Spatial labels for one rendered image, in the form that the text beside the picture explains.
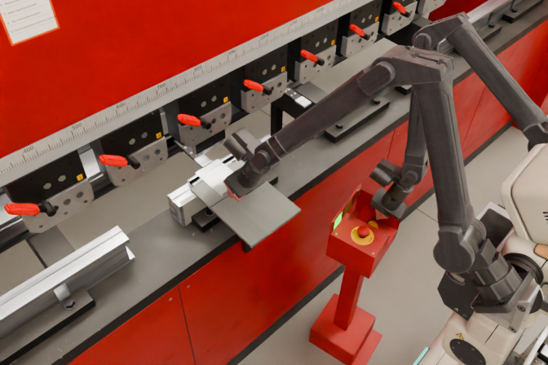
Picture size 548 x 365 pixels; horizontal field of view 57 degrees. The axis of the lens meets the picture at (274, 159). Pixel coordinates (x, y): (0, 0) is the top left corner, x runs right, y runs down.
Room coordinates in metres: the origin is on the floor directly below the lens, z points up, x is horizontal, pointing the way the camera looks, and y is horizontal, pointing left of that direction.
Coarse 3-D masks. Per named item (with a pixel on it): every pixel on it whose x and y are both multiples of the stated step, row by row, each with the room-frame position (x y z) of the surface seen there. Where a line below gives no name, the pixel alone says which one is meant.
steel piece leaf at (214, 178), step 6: (216, 168) 1.02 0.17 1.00; (222, 168) 1.02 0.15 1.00; (228, 168) 1.02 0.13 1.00; (204, 174) 0.99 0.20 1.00; (210, 174) 0.99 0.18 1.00; (216, 174) 0.99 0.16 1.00; (222, 174) 0.99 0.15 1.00; (228, 174) 0.99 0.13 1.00; (204, 180) 0.97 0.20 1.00; (210, 180) 0.97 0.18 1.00; (216, 180) 0.97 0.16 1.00; (222, 180) 0.97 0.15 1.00; (210, 186) 0.95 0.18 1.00; (216, 186) 0.95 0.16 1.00; (222, 186) 0.95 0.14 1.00; (222, 192) 0.92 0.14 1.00
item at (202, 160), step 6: (162, 114) 1.23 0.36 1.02; (162, 120) 1.18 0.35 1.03; (162, 126) 1.15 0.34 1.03; (168, 132) 1.13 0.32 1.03; (168, 138) 1.12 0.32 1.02; (168, 144) 1.11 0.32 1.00; (174, 144) 1.12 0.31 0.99; (180, 144) 1.11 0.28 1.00; (186, 150) 1.08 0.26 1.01; (192, 156) 1.06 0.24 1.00; (204, 156) 1.06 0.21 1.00; (198, 162) 1.03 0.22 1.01; (204, 162) 1.03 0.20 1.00; (210, 162) 1.04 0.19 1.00
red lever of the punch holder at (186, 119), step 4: (180, 116) 0.88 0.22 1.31; (184, 116) 0.88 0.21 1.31; (188, 116) 0.90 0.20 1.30; (192, 116) 0.91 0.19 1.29; (180, 120) 0.87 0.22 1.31; (184, 120) 0.87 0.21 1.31; (188, 120) 0.88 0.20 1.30; (192, 120) 0.89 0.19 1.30; (196, 120) 0.90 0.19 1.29; (200, 120) 0.92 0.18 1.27; (204, 120) 0.93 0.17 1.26; (188, 124) 0.88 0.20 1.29; (192, 124) 0.89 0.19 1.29; (196, 124) 0.89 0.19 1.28; (200, 124) 0.90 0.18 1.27; (204, 124) 0.91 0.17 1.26; (208, 124) 0.91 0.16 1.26; (208, 128) 0.91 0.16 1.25
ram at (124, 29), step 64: (64, 0) 0.78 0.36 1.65; (128, 0) 0.86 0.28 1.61; (192, 0) 0.96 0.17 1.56; (256, 0) 1.08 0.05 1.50; (320, 0) 1.24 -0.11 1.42; (0, 64) 0.69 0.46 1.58; (64, 64) 0.76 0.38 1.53; (128, 64) 0.84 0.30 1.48; (192, 64) 0.95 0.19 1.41; (0, 128) 0.66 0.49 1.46; (64, 128) 0.73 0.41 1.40
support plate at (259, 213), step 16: (192, 192) 0.93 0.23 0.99; (208, 192) 0.92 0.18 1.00; (256, 192) 0.93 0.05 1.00; (272, 192) 0.93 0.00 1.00; (224, 208) 0.87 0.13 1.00; (240, 208) 0.87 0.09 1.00; (256, 208) 0.87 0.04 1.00; (272, 208) 0.87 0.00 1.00; (288, 208) 0.87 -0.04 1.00; (240, 224) 0.81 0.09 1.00; (256, 224) 0.82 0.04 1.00; (272, 224) 0.82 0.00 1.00; (256, 240) 0.76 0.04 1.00
